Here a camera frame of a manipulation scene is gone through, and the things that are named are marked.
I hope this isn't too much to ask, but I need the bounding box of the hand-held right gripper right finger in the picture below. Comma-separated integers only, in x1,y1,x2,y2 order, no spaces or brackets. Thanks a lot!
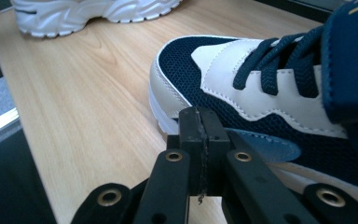
199,106,320,224

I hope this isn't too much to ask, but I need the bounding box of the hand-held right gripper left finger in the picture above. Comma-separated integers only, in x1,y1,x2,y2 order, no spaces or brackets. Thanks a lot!
133,106,207,224

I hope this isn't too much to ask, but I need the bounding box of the navy and white sneaker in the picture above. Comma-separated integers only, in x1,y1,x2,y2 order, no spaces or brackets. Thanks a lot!
10,0,183,39
148,0,358,217

